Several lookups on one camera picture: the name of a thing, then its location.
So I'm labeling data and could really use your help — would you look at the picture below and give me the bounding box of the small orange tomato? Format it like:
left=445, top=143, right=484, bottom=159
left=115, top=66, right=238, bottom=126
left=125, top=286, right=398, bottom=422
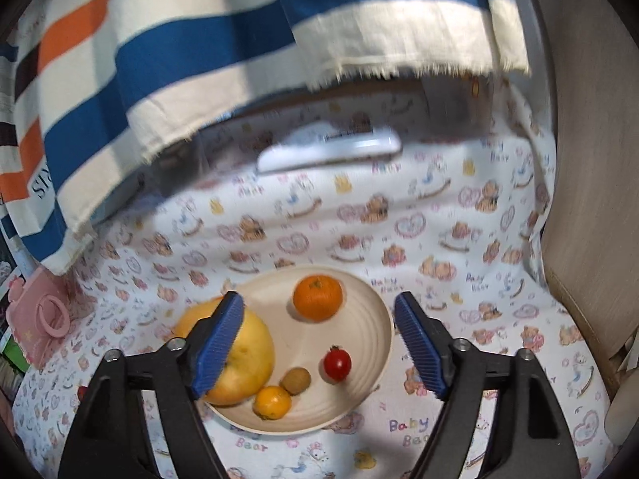
left=252, top=386, right=292, bottom=421

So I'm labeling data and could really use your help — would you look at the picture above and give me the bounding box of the brown longan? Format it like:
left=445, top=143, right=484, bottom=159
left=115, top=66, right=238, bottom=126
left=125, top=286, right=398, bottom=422
left=280, top=366, right=312, bottom=396

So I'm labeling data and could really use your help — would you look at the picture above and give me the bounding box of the red cherry tomato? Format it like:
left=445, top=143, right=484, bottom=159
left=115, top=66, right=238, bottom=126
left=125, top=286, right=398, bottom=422
left=323, top=346, right=352, bottom=383

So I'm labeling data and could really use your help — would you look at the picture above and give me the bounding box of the pink tablet case with ring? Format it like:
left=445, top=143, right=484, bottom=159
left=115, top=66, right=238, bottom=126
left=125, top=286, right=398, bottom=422
left=6, top=266, right=70, bottom=370

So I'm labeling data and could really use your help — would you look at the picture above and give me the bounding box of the orange mandarin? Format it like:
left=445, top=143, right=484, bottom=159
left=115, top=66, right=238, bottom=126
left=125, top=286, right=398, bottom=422
left=292, top=275, right=344, bottom=322

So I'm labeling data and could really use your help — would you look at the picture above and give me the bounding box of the wooden headboard panel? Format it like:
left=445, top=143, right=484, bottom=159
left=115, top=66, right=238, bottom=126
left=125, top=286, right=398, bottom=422
left=538, top=0, right=638, bottom=382

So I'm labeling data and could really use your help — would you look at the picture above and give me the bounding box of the striped Paris blanket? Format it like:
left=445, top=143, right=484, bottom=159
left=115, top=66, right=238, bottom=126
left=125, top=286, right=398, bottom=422
left=1, top=0, right=530, bottom=274

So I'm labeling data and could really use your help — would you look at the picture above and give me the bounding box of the large yellow-orange grapefruit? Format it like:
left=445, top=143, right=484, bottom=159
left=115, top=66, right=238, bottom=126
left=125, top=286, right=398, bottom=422
left=204, top=307, right=275, bottom=407

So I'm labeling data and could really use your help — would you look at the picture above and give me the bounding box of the baby bear printed bedsheet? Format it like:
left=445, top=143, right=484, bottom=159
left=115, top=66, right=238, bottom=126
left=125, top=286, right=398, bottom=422
left=13, top=88, right=614, bottom=478

